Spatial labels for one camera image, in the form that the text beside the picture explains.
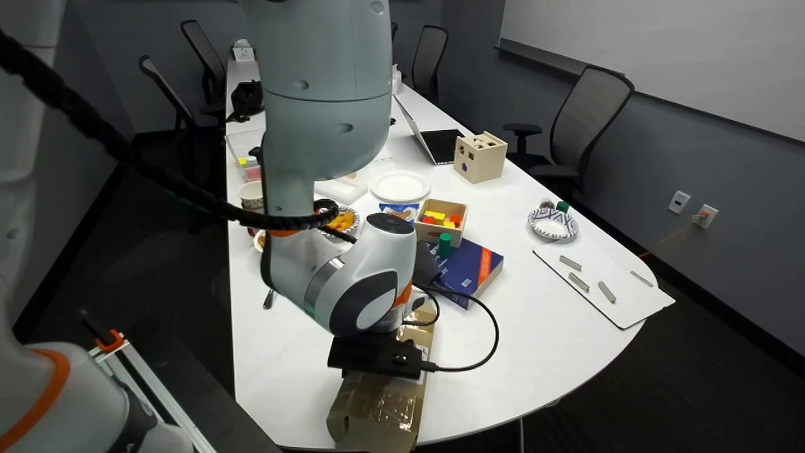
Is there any brown cardboard box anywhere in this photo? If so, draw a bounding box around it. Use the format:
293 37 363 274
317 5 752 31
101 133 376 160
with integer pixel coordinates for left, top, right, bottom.
327 326 432 453

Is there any white foam tray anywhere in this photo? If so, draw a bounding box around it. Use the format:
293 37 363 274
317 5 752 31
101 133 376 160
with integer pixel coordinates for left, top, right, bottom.
315 176 367 204

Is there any green block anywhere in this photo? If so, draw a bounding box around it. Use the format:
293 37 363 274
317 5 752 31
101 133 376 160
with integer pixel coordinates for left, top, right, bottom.
437 231 455 256

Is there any open laptop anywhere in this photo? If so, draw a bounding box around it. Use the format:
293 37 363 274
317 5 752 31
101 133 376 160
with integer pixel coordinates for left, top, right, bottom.
398 100 460 165

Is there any small wooden tray with blocks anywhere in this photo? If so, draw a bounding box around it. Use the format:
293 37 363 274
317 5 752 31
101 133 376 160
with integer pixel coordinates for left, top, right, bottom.
415 200 465 246

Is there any white wall outlet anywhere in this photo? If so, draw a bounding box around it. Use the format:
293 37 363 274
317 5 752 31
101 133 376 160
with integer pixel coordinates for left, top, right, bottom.
666 191 693 214

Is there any black office chair left far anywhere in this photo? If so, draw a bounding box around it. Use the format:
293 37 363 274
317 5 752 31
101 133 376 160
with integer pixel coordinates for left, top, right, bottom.
181 21 227 103

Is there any coiled white cable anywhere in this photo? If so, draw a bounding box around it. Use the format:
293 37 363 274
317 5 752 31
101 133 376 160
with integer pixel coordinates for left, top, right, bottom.
527 202 582 246

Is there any wooden cube with holes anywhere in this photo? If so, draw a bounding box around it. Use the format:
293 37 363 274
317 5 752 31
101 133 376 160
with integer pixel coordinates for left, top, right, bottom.
454 131 508 185

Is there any black office chair right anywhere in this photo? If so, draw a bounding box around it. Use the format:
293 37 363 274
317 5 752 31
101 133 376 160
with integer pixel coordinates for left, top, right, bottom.
508 65 634 200

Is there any black office chair left near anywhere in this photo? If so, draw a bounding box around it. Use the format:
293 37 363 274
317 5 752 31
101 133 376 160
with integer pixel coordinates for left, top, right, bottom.
138 56 221 133

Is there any black office chair far end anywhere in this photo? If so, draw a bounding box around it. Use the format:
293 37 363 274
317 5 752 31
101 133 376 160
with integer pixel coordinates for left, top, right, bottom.
410 25 447 100

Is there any clear plastic bin with toys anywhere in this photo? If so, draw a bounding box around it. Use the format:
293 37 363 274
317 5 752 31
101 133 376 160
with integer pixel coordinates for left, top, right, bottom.
227 142 261 185

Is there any blue snack packet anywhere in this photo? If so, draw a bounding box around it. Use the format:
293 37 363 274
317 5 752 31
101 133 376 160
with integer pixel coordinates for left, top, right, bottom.
379 202 418 221

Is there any white tissue box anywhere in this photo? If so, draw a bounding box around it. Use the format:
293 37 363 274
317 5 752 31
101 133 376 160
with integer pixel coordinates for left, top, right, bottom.
231 37 255 64

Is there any black office chair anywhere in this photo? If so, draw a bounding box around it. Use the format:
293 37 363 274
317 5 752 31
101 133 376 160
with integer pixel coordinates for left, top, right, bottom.
508 65 634 200
138 56 221 133
181 21 227 103

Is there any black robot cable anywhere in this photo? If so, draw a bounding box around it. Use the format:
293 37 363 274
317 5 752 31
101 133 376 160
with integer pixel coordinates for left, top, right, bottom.
0 29 504 376

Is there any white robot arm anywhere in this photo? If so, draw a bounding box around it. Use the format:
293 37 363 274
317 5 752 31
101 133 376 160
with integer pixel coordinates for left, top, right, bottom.
0 0 415 453

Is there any small bowl with orange snacks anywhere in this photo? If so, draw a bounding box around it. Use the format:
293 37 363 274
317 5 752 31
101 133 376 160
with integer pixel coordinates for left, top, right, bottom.
324 210 359 234

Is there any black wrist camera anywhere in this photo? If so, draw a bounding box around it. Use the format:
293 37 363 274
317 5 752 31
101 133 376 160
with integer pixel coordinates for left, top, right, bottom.
327 332 423 381

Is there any white and red cup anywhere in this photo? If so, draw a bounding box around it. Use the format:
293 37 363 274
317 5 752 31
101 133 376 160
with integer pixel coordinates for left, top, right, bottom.
240 181 265 211

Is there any white plate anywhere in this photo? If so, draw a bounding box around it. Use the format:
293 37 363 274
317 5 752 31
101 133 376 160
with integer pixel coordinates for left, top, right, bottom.
369 171 431 202

